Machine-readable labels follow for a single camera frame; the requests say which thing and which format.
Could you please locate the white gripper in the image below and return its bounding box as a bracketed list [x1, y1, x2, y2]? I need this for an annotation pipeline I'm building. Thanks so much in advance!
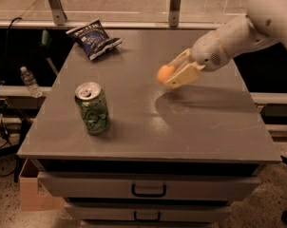
[163, 30, 229, 88]

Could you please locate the orange fruit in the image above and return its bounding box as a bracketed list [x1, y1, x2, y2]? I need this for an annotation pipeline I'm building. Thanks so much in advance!
[157, 66, 176, 84]

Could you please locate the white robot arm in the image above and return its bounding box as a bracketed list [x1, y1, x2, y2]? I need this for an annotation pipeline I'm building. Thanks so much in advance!
[157, 0, 287, 88]

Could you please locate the green soda can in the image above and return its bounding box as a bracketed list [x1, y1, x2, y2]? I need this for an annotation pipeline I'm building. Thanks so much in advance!
[75, 82, 109, 135]

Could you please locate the grey drawer cabinet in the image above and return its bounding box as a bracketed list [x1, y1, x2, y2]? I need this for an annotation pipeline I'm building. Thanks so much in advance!
[19, 29, 280, 228]

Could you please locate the blue chip bag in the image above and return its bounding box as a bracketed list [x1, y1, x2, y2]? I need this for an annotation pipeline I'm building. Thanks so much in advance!
[67, 19, 123, 61]

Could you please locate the clear plastic water bottle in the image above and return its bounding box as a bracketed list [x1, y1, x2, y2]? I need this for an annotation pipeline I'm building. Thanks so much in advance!
[20, 66, 42, 98]

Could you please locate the top grey drawer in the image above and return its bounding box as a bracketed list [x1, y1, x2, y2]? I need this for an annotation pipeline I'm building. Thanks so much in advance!
[38, 172, 259, 201]

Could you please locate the grey drawer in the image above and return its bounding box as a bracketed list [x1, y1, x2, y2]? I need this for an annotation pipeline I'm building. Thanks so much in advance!
[65, 202, 231, 222]
[38, 172, 259, 201]

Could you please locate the cardboard box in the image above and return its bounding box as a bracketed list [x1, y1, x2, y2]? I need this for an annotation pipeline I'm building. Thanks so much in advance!
[19, 161, 65, 211]

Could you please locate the middle metal bracket post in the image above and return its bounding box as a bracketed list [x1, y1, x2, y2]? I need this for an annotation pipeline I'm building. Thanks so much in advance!
[168, 0, 182, 28]

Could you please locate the metal bracket post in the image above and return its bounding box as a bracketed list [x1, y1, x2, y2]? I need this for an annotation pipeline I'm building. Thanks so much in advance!
[168, 0, 182, 28]
[48, 0, 67, 26]

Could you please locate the black top drawer handle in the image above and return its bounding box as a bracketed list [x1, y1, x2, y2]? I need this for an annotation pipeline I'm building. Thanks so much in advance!
[131, 183, 167, 199]

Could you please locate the black drawer handle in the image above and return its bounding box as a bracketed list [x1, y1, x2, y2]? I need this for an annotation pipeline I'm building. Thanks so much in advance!
[131, 183, 167, 199]
[133, 212, 161, 222]

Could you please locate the left metal bracket post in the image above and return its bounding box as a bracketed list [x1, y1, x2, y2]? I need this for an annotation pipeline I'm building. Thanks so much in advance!
[48, 0, 67, 26]

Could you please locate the green handled tool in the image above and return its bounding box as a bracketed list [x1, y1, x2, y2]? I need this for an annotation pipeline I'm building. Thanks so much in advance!
[39, 29, 58, 75]

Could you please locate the black cable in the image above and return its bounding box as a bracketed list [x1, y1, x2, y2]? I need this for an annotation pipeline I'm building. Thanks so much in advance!
[0, 16, 24, 109]

